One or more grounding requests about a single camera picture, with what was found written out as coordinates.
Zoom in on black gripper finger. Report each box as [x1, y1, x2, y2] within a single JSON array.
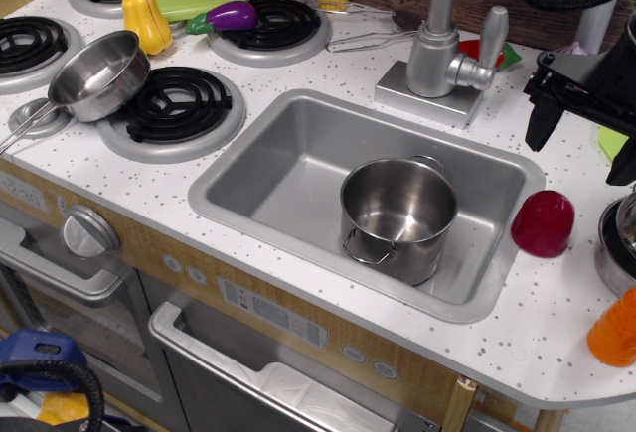
[[525, 95, 563, 151], [606, 138, 636, 186]]

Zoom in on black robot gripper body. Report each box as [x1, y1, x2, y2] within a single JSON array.
[[524, 15, 635, 137]]

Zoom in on red plastic sweet potato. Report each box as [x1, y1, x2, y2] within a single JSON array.
[[511, 190, 575, 258]]

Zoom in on grey plastic sink basin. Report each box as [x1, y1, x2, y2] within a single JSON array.
[[188, 89, 545, 323]]

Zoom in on green cloth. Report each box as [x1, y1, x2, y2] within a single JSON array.
[[597, 126, 629, 163]]

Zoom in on red toy pepper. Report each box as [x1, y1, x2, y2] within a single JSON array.
[[459, 40, 522, 71]]

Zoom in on stacked steel bowls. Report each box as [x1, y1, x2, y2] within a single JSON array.
[[594, 200, 635, 297]]

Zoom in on silver toy faucet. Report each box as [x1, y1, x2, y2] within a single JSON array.
[[374, 0, 509, 129]]

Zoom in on orange plastic toy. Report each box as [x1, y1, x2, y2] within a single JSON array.
[[586, 288, 635, 367]]

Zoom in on back right stove burner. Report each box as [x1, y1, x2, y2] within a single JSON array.
[[207, 0, 332, 68]]

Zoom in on purple toy eggplant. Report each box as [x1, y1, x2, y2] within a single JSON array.
[[186, 1, 258, 35]]

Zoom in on front right stove burner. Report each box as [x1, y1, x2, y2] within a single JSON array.
[[97, 67, 246, 164]]

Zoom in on yellow toy squash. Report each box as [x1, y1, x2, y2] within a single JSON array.
[[121, 0, 173, 56]]

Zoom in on toy dishwasher door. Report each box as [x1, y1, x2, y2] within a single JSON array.
[[149, 302, 441, 431]]

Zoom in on silver oven knob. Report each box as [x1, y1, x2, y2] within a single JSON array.
[[60, 205, 120, 259]]

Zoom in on front left stove burner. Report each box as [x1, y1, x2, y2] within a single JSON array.
[[1, 16, 83, 95]]

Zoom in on toy oven door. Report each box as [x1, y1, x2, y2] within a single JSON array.
[[1, 204, 188, 431]]

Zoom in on blue clamp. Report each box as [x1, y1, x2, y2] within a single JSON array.
[[1, 329, 87, 392]]

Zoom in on steel pot with handles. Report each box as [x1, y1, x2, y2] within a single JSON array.
[[340, 155, 458, 286]]

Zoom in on wire whisk utensil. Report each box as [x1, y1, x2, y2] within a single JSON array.
[[326, 31, 415, 53]]

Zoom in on steel saucepan with handle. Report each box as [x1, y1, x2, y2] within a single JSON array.
[[1, 30, 151, 151]]

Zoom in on black cable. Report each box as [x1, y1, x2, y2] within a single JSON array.
[[0, 359, 105, 432]]

